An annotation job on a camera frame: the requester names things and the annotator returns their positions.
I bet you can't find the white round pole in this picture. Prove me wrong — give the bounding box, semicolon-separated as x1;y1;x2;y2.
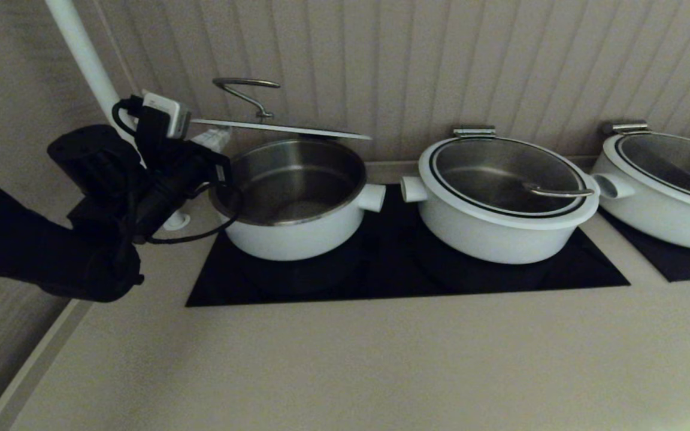
46;0;192;232

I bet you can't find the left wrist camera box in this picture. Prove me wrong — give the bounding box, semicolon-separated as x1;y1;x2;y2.
141;90;192;139

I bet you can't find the white pot with steel rim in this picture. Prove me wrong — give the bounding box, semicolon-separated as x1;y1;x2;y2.
208;139;386;262

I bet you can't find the middle white pot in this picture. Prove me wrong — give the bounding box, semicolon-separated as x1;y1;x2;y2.
418;136;601;231

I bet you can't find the small black glass cooktop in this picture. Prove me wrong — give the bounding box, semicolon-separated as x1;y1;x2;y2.
598;207;690;283

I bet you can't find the large black glass cooktop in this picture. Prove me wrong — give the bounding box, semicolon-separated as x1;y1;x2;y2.
186;184;631;308

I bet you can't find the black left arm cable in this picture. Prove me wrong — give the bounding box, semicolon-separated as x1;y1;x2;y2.
111;96;243;245

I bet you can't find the white-rimmed glass pot lid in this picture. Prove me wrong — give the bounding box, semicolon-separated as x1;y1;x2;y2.
189;78;373;141
603;133;690;215

